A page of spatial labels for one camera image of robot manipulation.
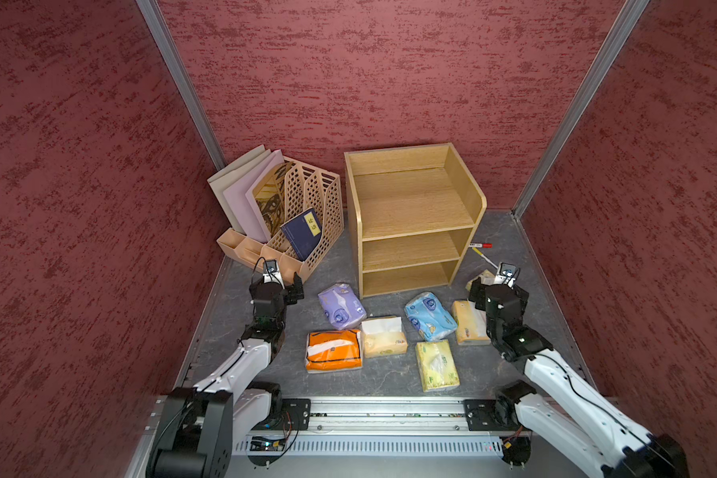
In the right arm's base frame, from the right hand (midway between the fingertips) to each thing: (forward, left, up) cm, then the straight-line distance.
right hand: (492, 286), depth 82 cm
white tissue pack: (-1, +43, -7) cm, 44 cm away
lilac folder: (+23, +71, +15) cm, 77 cm away
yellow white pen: (+21, -8, -15) cm, 27 cm away
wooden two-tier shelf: (+15, +21, +17) cm, 31 cm away
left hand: (+5, +62, -2) cm, 62 cm away
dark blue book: (+23, +57, 0) cm, 61 cm away
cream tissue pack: (-10, +32, -9) cm, 34 cm away
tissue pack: (-7, +6, -9) cm, 13 cm away
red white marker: (+26, -8, -15) cm, 31 cm away
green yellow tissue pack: (-19, +18, -8) cm, 27 cm away
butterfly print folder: (+31, +67, +9) cm, 74 cm away
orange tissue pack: (-15, +45, -7) cm, 48 cm away
